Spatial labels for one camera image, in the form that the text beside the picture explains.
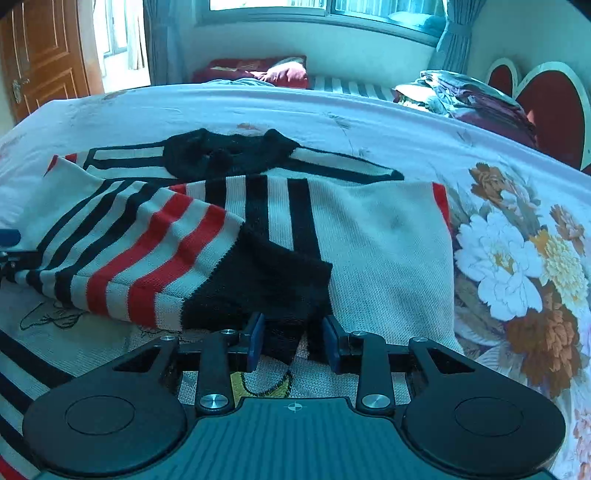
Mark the blue curtain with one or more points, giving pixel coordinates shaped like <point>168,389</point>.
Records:
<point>163,46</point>
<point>453,49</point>

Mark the dark red pillow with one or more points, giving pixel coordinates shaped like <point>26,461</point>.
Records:
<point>287,72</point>

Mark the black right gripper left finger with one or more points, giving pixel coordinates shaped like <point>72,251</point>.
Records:
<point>127,417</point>

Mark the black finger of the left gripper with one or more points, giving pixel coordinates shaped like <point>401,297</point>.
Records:
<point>13,260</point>

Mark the brown wooden door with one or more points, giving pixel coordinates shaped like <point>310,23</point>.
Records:
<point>48,52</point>

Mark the blue right curtain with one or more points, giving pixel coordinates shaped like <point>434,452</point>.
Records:
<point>453,49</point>

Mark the blue left curtain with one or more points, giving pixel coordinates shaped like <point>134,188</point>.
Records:
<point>163,46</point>

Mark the pile of folded clothes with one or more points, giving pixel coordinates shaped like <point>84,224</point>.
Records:
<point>468,100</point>

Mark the striped window seat mattress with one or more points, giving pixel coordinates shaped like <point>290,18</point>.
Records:
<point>350,87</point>

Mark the striped knit sweater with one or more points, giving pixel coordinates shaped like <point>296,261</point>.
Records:
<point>127,244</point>

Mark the floral white bed sheet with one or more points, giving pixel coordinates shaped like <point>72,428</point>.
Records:
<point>520,227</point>

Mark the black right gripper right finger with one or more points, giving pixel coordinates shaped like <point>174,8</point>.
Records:
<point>449,415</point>

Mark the light blue garment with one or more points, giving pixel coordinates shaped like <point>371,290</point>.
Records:
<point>241,82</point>

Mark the large window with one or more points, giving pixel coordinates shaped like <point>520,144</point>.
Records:
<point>420,21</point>

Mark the red heart-shaped headboard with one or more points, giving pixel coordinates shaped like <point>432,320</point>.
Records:
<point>556,102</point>

